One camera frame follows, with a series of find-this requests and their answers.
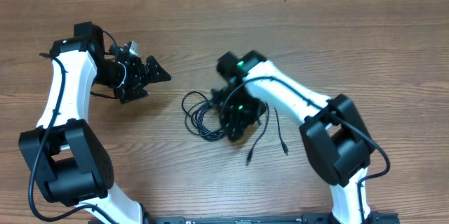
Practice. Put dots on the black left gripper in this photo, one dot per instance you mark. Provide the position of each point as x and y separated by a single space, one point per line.
139 77

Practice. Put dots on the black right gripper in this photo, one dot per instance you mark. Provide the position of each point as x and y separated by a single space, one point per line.
233 123

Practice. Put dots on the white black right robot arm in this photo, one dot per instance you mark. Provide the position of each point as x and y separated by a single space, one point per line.
332 131

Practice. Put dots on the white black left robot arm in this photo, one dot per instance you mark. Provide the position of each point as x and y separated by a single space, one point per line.
67 161

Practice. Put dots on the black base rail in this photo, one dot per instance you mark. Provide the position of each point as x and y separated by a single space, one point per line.
306 218

